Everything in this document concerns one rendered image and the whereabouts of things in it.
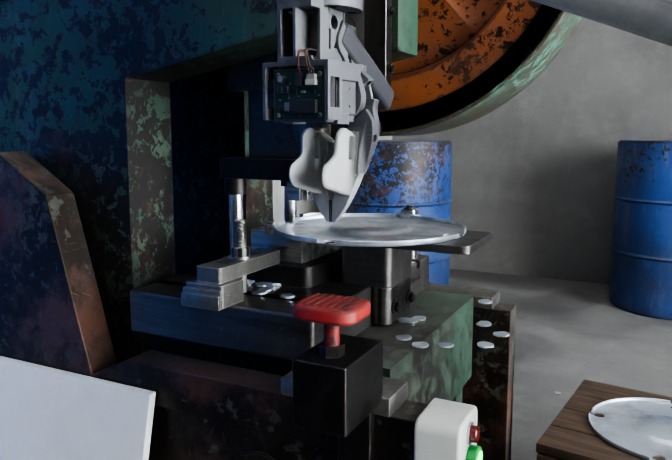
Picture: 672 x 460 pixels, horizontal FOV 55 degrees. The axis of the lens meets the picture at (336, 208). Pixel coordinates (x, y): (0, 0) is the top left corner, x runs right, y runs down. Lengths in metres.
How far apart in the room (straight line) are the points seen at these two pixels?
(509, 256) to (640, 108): 1.19
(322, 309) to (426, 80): 0.75
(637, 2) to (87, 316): 0.81
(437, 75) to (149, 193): 0.60
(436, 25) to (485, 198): 3.06
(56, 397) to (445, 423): 0.57
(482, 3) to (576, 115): 2.94
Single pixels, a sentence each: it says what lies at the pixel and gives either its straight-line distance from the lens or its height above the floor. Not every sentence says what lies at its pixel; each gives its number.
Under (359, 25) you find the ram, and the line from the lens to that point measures 1.05.
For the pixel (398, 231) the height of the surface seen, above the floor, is 0.79.
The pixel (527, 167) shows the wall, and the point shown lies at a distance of 4.27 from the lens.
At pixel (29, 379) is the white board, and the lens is 1.08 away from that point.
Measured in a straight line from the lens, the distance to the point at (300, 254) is 0.96.
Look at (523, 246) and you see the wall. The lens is 4.33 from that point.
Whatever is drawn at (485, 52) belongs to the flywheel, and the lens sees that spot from 1.27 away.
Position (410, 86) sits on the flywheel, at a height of 1.02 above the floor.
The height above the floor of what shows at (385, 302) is 0.68.
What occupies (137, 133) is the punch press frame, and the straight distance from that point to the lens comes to 1.00.
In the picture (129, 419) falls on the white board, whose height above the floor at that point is 0.55.
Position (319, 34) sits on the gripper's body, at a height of 1.02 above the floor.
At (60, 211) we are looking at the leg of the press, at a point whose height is 0.82.
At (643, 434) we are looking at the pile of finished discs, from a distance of 1.43.
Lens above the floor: 0.93
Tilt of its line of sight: 7 degrees down
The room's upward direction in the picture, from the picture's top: straight up
